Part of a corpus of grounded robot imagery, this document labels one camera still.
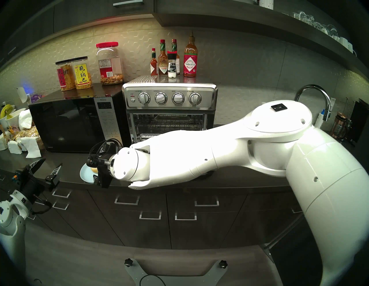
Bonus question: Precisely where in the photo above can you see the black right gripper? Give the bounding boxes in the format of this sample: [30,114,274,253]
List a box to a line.
[86,156,113,188]

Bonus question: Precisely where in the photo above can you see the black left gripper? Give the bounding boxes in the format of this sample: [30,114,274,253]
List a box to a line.
[13,158,63,200]

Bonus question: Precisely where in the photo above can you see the light blue plate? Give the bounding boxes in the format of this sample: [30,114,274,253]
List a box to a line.
[80,162,100,184]

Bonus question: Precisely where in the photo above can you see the stainless steel toaster oven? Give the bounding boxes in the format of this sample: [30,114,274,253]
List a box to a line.
[122,76,219,144]

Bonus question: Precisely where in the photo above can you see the white paper napkin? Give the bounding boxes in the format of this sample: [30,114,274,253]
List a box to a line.
[22,137,43,158]

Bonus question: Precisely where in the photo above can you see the white container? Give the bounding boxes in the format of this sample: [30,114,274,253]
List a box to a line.
[7,140,23,155]

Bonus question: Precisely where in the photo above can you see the clear bag of bread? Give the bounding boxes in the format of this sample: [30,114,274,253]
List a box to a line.
[13,125,39,140]

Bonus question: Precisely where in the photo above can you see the black silver microwave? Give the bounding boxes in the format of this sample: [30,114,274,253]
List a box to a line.
[28,84,133,154]

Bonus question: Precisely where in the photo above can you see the white paper bag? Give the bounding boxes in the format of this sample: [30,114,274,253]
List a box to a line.
[18,109,33,130]

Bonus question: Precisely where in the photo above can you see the white bowl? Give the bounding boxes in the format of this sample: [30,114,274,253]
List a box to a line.
[0,108,26,130]

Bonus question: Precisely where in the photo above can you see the dark wood base cabinet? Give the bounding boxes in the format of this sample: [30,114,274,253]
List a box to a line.
[0,173,306,251]

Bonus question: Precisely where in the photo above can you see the yellow bananas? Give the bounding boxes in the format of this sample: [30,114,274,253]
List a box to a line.
[0,104,15,119]

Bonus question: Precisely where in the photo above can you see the red label snack jar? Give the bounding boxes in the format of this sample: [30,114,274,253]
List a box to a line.
[55,59,76,91]

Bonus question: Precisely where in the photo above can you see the yellow label snack jar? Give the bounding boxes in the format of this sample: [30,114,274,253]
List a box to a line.
[72,57,93,90]

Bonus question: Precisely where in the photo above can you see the red lid clear snack jar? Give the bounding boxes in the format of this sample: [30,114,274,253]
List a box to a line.
[96,42,124,85]

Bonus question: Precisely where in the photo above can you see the small red Tabasco bottle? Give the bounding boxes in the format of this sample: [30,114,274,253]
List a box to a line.
[150,48,158,76]

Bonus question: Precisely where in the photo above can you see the brown sauce Tabasco bottle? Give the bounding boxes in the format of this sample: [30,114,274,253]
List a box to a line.
[158,39,168,76]

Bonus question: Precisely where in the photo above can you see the black cap salt shaker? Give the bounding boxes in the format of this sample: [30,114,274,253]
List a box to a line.
[167,51,177,78]

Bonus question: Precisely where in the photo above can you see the large orange Tabasco bottle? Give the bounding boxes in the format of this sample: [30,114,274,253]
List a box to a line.
[183,32,198,77]

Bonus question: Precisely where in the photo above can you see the green neck sauce bottle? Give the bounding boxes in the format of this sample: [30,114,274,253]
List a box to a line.
[172,39,180,76]

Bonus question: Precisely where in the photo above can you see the chrome gooseneck faucet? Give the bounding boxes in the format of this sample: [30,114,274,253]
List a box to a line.
[294,84,331,121]

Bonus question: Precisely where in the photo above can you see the glass french press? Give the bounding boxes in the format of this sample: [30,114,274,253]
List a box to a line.
[330,112,352,141]

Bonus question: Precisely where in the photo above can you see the black countertop appliance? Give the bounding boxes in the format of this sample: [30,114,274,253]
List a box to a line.
[347,98,369,146]

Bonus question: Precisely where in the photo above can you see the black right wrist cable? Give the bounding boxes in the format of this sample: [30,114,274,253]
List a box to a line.
[89,138,123,162]

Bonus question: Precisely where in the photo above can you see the wire oven rack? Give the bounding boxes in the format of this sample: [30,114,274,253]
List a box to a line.
[135,118,204,136]

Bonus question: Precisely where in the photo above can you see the black base cable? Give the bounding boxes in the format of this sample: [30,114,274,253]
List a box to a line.
[139,274,167,286]

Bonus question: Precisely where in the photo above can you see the grey robot base bracket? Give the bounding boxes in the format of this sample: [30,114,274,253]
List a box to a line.
[125,259,228,286]

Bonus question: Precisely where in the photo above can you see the grey wall cabinet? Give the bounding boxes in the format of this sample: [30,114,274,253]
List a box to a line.
[0,0,156,58]

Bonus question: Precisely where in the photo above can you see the dark wall shelf unit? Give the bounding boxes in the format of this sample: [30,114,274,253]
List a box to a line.
[154,0,369,78]

